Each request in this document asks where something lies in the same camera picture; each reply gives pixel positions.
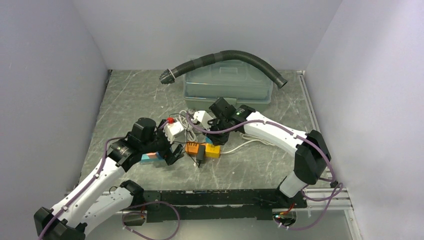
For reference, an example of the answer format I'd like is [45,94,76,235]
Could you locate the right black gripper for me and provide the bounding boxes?
[202,118,231,146]

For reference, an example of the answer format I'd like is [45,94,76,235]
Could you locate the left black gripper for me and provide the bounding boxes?
[141,120,184,165]

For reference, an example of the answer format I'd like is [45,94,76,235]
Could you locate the blue cube socket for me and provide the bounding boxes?
[156,152,166,160]

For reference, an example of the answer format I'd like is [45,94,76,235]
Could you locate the pink small block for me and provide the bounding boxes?
[145,152,157,159]

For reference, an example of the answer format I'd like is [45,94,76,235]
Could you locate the teal power strip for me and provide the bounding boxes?
[139,154,166,165]

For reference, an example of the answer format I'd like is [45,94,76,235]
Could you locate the white cable of orange strip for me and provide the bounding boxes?
[220,132,279,156]

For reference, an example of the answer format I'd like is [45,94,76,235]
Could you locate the black power adapter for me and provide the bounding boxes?
[195,144,206,168]

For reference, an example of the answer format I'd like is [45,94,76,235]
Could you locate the yellow cube socket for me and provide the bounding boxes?
[205,143,221,159]

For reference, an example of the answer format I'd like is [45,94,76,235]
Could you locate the orange power strip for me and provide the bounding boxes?
[185,141,201,157]

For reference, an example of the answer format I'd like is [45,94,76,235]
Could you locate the light blue adapter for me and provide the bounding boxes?
[205,137,213,144]

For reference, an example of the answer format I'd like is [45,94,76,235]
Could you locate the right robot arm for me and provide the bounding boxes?
[195,97,331,208]

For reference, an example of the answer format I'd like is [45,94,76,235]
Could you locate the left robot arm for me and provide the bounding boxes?
[34,117,183,240]

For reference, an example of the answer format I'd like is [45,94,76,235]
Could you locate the translucent green storage box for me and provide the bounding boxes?
[183,60,274,111]

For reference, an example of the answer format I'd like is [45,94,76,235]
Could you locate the black corrugated hose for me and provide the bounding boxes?
[158,50,289,91]

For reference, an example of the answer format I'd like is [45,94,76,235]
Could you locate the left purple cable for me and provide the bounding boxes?
[36,120,181,240]

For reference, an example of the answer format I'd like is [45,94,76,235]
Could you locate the purple cable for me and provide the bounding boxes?
[36,120,181,240]
[185,111,345,232]

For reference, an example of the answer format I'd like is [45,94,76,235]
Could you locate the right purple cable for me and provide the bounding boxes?
[185,111,345,232]

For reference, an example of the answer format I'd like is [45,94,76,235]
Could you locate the aluminium rail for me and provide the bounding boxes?
[59,188,354,216]

